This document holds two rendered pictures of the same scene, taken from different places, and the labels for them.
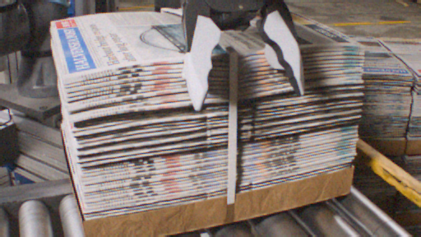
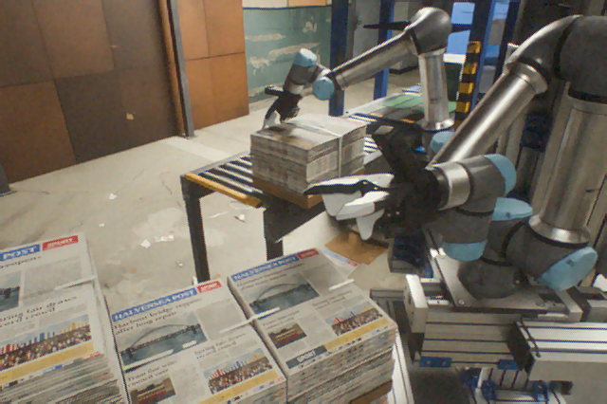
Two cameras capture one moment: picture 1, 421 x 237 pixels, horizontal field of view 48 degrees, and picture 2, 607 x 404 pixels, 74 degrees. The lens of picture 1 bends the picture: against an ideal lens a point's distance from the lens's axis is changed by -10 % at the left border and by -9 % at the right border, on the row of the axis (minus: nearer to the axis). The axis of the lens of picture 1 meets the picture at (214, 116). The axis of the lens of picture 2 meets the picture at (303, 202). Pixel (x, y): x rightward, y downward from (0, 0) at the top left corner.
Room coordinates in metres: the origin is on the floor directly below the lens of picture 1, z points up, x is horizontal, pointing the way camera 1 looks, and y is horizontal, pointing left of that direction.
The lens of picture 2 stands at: (1.99, -0.74, 1.50)
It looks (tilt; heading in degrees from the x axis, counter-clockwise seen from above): 28 degrees down; 150
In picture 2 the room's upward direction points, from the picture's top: straight up
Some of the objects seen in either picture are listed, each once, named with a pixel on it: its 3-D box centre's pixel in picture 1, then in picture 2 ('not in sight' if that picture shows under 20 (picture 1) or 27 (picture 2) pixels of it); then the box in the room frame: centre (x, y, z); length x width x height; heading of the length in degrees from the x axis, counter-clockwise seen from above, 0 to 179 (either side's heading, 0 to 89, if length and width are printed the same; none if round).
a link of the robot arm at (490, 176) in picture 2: not in sight; (477, 180); (1.58, -0.16, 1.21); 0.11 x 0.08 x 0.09; 84
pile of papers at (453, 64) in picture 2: not in sight; (450, 75); (-0.22, 1.79, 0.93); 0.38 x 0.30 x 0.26; 111
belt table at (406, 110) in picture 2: not in sight; (413, 115); (-0.01, 1.26, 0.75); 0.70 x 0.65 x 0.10; 111
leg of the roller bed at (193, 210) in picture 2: not in sight; (201, 261); (0.35, -0.38, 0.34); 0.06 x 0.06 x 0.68; 21
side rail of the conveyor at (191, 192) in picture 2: not in sight; (286, 148); (0.12, 0.22, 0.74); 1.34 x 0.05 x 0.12; 111
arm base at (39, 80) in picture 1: (46, 65); not in sight; (1.06, 0.38, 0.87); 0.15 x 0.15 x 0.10
